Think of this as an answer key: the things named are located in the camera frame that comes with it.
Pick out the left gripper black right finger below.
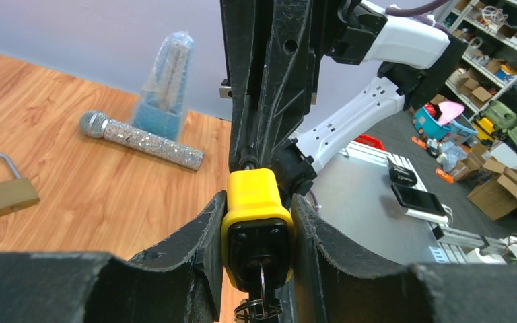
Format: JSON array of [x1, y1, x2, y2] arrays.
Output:
[[291, 195, 517, 322]]

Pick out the brass padlock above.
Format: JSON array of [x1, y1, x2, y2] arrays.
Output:
[[0, 153, 40, 216]]

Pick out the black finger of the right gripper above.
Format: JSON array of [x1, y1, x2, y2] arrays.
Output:
[[221, 1, 323, 172]]

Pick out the cardboard box on floor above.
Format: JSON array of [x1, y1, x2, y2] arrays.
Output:
[[467, 159, 517, 221]]

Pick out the clear blue plastic bag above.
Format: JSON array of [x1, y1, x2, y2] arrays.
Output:
[[129, 31, 195, 141]]

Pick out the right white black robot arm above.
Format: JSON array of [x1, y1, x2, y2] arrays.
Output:
[[221, 1, 467, 196]]

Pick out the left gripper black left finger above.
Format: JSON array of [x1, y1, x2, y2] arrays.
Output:
[[0, 191, 226, 322]]

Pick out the clear bottle with metal cap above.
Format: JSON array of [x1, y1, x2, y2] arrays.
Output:
[[79, 110, 204, 171]]

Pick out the storage shelf with boxes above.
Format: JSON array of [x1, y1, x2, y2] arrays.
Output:
[[438, 1, 517, 99]]

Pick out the black smartphone on table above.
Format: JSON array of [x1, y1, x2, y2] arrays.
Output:
[[391, 183, 446, 216]]

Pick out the blue toy bin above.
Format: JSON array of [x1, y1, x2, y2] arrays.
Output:
[[412, 100, 478, 145]]

